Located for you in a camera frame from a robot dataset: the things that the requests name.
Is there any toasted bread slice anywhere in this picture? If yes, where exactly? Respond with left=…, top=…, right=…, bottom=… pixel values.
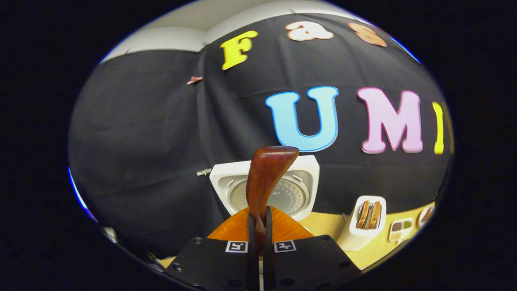
left=356, top=200, right=370, bottom=229
left=370, top=201, right=382, bottom=229

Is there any white toaster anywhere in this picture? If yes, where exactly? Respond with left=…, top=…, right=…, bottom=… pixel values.
left=336, top=196, right=387, bottom=251

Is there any brown wooden spoon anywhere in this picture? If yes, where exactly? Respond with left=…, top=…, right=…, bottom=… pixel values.
left=246, top=146, right=300, bottom=255

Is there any white rice cooker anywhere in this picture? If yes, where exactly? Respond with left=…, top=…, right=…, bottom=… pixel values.
left=209, top=155, right=320, bottom=222

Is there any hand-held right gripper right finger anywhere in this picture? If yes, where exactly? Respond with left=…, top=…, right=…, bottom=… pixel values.
left=265, top=205, right=361, bottom=291

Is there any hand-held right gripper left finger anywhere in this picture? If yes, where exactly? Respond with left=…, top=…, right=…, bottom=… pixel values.
left=165, top=206, right=259, bottom=291

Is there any white divided grain dish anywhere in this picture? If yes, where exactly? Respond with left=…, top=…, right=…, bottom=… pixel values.
left=389, top=218, right=414, bottom=243

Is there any round white plate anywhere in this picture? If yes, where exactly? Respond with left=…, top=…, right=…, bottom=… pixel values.
left=417, top=205, right=436, bottom=228

